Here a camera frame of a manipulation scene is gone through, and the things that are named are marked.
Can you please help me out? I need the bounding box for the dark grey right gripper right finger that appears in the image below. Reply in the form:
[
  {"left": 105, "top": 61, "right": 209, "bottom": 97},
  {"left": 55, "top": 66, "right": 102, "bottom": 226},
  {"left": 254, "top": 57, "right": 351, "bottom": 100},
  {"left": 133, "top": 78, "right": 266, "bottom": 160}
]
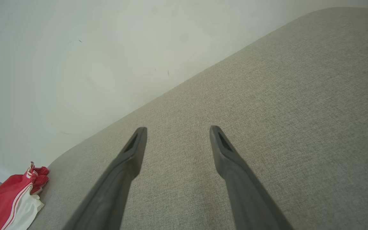
[{"left": 209, "top": 125, "right": 295, "bottom": 230}]

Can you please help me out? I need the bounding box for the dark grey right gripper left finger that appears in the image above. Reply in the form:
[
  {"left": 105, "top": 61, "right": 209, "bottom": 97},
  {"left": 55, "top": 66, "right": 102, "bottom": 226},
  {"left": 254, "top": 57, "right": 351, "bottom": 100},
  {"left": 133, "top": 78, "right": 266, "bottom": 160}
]
[{"left": 63, "top": 127, "right": 148, "bottom": 230}]

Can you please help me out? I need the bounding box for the red jersey with white sleeves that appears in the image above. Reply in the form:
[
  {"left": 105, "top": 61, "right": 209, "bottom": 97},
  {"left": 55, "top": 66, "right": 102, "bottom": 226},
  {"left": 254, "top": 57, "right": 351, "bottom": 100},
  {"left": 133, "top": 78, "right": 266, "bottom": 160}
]
[{"left": 0, "top": 162, "right": 50, "bottom": 230}]

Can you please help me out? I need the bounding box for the grey fabric sofa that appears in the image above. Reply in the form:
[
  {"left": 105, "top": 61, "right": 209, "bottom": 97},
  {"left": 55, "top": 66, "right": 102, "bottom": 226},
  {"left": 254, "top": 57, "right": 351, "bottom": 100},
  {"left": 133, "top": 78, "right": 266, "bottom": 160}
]
[{"left": 27, "top": 7, "right": 368, "bottom": 230}]

